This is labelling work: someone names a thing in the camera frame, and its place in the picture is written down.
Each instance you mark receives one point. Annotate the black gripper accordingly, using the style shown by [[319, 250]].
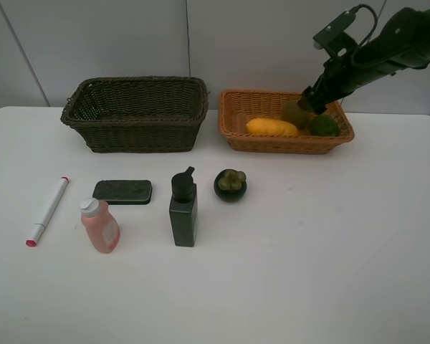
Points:
[[341, 77]]

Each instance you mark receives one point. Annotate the brown kiwi fruit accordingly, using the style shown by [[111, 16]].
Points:
[[292, 113]]

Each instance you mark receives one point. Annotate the green lime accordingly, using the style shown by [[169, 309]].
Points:
[[324, 126]]

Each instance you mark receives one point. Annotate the yellow mango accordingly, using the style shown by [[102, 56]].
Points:
[[270, 126]]

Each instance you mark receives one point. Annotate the dark purple mangosteen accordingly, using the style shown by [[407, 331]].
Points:
[[230, 185]]

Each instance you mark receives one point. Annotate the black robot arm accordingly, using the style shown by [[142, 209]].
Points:
[[404, 43]]

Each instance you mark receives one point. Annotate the orange wicker basket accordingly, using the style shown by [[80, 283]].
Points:
[[238, 107]]

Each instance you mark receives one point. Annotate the dark green pump bottle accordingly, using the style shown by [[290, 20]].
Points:
[[183, 208]]

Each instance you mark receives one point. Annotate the dark brown wicker basket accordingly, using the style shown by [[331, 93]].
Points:
[[138, 114]]

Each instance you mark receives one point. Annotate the dark green whiteboard eraser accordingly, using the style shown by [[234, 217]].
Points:
[[123, 192]]

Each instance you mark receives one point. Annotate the pink bottle white cap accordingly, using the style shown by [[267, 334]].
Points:
[[100, 225]]

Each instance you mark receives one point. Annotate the white marker pen red caps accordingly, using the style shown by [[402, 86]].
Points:
[[48, 210]]

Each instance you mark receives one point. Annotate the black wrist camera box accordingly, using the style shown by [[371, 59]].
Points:
[[333, 37]]

